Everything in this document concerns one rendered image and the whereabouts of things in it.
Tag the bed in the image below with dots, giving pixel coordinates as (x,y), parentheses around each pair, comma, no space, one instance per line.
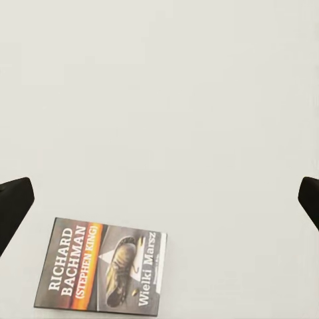
(196,118)

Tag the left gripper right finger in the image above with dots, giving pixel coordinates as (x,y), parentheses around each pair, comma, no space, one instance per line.
(308,196)

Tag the hardback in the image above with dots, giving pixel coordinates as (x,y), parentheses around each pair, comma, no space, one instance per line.
(93,267)

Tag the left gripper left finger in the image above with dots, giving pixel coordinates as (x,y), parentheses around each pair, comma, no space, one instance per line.
(16,199)

